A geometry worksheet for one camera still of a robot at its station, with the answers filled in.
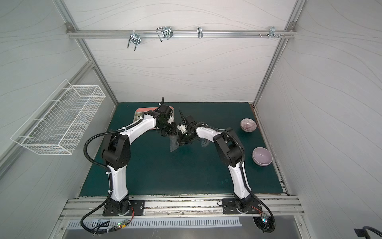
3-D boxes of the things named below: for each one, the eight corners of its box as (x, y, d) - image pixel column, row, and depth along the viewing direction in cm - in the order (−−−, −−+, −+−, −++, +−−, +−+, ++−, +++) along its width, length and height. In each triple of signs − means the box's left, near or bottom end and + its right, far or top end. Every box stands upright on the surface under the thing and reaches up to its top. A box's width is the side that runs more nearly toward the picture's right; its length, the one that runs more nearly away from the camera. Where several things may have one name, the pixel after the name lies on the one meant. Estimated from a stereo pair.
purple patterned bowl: (237, 128, 110) (239, 122, 105) (244, 121, 114) (246, 115, 109) (249, 136, 105) (252, 131, 100) (256, 129, 110) (259, 123, 104)
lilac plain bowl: (255, 167, 87) (257, 164, 84) (250, 150, 95) (252, 147, 92) (272, 167, 87) (275, 164, 84) (266, 150, 95) (269, 147, 92)
